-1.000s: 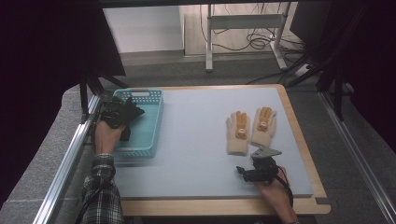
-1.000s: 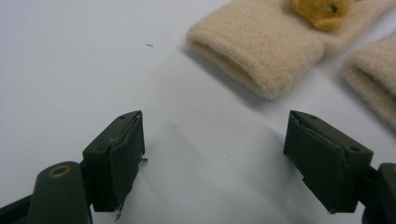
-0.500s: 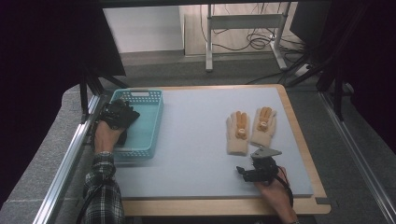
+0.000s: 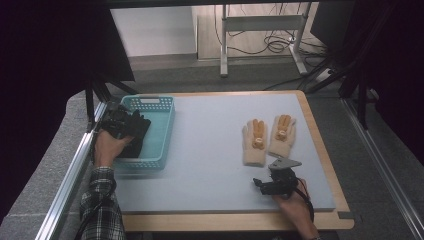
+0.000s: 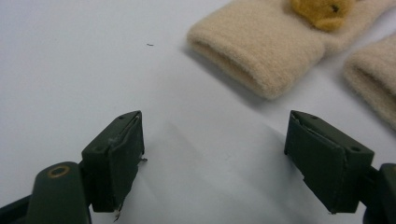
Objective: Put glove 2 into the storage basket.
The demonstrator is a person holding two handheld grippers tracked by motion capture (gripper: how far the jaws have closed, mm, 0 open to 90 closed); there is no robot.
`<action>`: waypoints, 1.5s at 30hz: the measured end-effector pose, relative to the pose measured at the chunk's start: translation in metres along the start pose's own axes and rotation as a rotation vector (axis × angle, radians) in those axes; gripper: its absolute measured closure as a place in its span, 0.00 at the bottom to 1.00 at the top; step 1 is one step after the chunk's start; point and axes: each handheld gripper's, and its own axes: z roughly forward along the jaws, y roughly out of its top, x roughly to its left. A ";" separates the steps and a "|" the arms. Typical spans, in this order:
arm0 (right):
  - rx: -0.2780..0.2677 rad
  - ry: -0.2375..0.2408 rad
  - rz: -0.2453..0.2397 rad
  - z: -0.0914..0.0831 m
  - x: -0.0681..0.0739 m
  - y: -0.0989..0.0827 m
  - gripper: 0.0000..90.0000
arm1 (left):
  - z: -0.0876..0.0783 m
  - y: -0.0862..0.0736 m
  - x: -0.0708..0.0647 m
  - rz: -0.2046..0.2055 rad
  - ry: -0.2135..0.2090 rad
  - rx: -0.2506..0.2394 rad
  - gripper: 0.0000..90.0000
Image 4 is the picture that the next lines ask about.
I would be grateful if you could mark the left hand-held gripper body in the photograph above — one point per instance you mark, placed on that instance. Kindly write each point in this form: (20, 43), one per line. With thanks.
(115, 120)

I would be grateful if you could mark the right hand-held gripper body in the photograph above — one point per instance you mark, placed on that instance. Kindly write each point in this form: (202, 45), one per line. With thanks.
(283, 180)

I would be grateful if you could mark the black glove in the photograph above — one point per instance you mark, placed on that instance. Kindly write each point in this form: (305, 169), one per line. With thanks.
(138, 126)
(131, 149)

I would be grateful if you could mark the teal plastic basket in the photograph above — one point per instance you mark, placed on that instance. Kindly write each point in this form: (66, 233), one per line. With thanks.
(161, 133)

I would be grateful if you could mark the person's left hand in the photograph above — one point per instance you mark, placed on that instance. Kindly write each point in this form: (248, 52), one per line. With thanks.
(106, 146)

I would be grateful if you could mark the person's right hand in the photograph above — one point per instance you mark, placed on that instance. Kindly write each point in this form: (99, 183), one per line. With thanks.
(295, 208)

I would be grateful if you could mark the black tripod legs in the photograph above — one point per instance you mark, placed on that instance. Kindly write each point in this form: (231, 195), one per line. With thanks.
(96, 93)
(353, 76)

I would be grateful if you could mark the beige bear knit glove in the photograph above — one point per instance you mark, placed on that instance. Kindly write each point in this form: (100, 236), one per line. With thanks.
(282, 136)
(255, 143)

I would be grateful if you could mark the pale grey table mat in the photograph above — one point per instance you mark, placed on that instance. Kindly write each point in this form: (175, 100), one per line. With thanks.
(213, 150)

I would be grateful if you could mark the dark curtain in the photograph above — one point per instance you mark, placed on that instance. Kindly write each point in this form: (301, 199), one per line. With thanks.
(393, 66)
(40, 66)

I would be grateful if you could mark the white board panel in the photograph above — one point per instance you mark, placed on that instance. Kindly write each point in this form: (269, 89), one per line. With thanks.
(153, 30)

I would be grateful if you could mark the white metal stand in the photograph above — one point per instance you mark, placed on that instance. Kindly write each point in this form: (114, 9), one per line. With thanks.
(260, 23)

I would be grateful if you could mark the aluminium rail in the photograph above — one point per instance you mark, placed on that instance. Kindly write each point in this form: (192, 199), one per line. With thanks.
(66, 186)
(383, 166)

